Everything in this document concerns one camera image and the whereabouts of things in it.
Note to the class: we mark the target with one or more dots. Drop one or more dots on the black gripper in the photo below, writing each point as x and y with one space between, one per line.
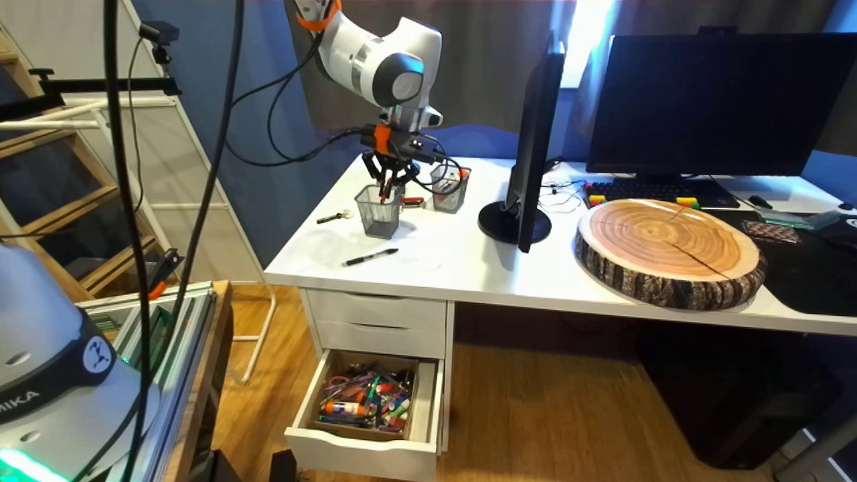
405 143

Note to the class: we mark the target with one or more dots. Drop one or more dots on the black pen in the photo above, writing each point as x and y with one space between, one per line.
370 258

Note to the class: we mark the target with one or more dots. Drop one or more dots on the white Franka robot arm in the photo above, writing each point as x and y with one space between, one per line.
377 62

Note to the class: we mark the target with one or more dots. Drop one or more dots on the white robot base with label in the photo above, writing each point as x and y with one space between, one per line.
43 376

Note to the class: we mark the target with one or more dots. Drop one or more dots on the dark mesh pen holder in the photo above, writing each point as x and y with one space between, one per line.
377 219

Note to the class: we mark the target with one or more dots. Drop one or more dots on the mesh holder with pens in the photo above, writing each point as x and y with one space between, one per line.
450 191

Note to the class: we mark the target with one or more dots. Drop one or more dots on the pile of coloured pens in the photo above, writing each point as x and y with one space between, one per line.
366 397

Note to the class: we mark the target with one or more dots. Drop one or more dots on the thin black monitor on stand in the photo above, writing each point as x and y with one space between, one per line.
537 143

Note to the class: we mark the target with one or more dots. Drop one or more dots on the closed white drawer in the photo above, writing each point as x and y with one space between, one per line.
377 323

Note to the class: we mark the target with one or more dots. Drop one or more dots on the white desk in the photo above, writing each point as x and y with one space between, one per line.
537 278

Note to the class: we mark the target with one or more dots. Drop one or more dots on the open white drawer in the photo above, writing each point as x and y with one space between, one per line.
430 404

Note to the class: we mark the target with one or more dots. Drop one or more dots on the glue stick with orange cap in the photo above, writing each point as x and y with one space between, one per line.
343 408

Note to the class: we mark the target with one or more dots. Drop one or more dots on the orange and black clamp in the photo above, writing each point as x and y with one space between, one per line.
161 272

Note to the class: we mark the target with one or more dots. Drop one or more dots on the black keyboard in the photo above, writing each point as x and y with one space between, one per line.
659 191

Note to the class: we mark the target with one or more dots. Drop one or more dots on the wooden cart with green items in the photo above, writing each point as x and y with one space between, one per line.
203 376

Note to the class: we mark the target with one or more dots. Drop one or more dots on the round wood slice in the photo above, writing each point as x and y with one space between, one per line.
670 250

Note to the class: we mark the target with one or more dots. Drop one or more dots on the large black monitor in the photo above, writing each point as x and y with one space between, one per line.
713 104

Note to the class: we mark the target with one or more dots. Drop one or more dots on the wooden shelf rack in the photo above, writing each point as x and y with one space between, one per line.
54 215

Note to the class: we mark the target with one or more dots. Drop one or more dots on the orange gripper mount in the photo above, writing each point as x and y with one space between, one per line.
383 139

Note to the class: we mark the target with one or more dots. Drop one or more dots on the white metal frame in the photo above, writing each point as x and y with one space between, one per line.
178 163

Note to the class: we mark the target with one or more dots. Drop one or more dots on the black camera on stand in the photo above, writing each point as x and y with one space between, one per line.
158 37

